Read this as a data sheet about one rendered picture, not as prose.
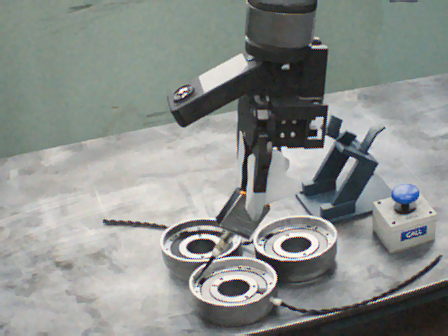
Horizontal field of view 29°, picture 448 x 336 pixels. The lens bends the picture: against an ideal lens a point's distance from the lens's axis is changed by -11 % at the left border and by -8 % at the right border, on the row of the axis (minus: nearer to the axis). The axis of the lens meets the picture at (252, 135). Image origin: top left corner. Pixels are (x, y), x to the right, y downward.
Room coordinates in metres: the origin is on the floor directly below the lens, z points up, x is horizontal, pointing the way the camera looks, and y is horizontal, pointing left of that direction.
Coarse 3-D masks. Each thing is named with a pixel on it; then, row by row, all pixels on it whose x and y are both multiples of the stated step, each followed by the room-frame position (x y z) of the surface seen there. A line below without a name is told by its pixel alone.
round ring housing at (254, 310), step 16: (208, 272) 0.92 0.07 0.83; (256, 272) 0.91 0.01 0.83; (272, 272) 0.89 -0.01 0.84; (192, 288) 0.87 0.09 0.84; (224, 288) 0.90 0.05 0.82; (240, 288) 0.90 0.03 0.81; (256, 288) 0.88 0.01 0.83; (272, 288) 0.86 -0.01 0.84; (208, 304) 0.84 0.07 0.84; (224, 304) 0.83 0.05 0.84; (240, 304) 0.83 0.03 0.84; (256, 304) 0.84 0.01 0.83; (272, 304) 0.86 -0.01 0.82; (208, 320) 0.85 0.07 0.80; (224, 320) 0.83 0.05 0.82; (240, 320) 0.83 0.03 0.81; (256, 320) 0.84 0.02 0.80
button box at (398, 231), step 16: (384, 208) 1.00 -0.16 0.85; (400, 208) 0.99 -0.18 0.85; (416, 208) 0.99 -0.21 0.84; (384, 224) 0.98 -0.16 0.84; (400, 224) 0.96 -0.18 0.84; (416, 224) 0.96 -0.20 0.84; (432, 224) 0.97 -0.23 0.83; (384, 240) 0.98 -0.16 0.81; (400, 240) 0.96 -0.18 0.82; (416, 240) 0.96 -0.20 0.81; (432, 240) 0.97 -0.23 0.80
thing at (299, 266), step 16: (272, 224) 1.01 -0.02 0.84; (288, 224) 1.02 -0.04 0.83; (304, 224) 1.01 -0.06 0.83; (320, 224) 1.00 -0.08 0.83; (256, 240) 0.97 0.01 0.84; (288, 240) 0.99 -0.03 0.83; (304, 240) 0.98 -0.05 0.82; (336, 240) 0.95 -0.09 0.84; (256, 256) 0.95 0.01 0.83; (272, 256) 0.93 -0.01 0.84; (288, 256) 0.94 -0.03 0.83; (304, 256) 0.94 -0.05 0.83; (320, 256) 0.92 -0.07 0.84; (288, 272) 0.92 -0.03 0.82; (304, 272) 0.92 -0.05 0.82; (320, 272) 0.93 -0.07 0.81
